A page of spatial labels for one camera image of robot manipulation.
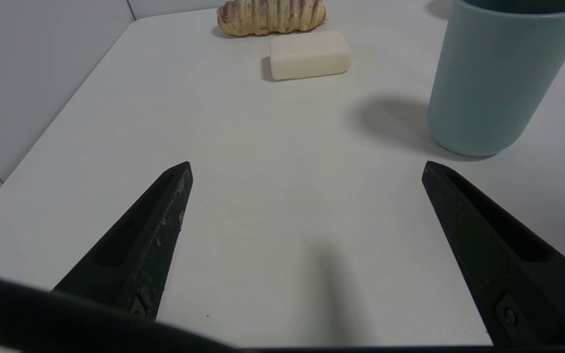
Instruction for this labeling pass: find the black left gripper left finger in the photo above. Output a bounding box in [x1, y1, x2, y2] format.
[52, 161, 194, 322]

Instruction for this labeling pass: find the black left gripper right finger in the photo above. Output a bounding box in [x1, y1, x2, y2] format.
[421, 160, 565, 348]

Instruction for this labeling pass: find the blue-grey plastic cup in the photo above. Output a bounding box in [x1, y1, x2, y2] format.
[427, 0, 565, 157]

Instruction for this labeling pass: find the cream soap bar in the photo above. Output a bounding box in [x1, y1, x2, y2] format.
[269, 31, 352, 81]

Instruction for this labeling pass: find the striped bread loaf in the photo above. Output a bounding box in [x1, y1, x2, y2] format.
[217, 0, 327, 37]

